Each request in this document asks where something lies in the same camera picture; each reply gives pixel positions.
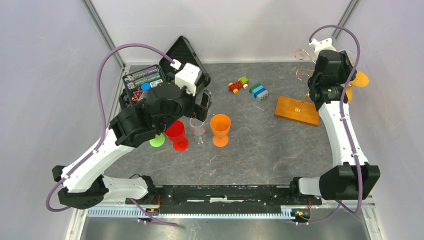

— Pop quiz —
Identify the clear wine glass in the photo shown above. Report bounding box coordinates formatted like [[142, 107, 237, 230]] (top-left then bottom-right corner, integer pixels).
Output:
[[189, 118, 206, 145]]

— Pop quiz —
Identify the orange plastic wine glass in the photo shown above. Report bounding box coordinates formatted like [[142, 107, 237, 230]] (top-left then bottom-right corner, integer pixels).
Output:
[[210, 114, 231, 147]]

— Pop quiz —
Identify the red plastic wine glass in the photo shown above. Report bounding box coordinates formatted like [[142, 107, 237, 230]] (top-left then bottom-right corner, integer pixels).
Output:
[[164, 120, 189, 152]]

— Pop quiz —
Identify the green plastic wine glass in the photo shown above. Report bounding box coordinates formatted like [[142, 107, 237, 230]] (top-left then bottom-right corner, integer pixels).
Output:
[[149, 133, 166, 148]]

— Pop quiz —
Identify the yellow plastic wine glass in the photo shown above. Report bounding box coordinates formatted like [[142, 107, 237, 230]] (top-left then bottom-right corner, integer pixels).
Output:
[[346, 71, 370, 103]]

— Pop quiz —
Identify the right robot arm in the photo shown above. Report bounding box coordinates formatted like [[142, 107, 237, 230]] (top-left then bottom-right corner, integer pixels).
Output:
[[288, 49, 381, 204]]

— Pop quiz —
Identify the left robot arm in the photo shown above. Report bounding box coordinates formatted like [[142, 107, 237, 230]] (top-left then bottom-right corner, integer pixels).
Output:
[[52, 82, 212, 210]]

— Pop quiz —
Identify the gold wine glass rack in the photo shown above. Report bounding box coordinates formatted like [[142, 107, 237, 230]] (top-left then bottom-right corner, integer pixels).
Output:
[[274, 48, 359, 128]]

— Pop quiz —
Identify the toy brick car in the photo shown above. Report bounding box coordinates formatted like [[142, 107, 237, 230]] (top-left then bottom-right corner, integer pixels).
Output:
[[228, 76, 249, 94]]

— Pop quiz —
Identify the blue green brick stack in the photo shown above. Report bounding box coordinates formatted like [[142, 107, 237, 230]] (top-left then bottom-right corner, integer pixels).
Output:
[[249, 83, 269, 100]]

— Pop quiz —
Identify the black open case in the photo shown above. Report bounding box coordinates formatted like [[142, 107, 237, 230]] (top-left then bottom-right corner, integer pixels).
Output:
[[118, 35, 211, 109]]

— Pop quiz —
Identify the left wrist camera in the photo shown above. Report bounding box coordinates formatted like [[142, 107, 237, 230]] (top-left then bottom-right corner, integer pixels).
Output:
[[174, 63, 202, 96]]

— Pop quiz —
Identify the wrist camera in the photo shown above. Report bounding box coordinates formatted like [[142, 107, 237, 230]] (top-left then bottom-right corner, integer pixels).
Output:
[[174, 63, 202, 96], [309, 37, 337, 56]]

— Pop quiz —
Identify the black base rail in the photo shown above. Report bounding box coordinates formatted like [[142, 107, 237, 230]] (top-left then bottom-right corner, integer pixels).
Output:
[[137, 184, 337, 220]]

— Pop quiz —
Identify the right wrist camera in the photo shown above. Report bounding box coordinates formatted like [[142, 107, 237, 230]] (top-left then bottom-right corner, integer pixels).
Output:
[[309, 37, 337, 56]]

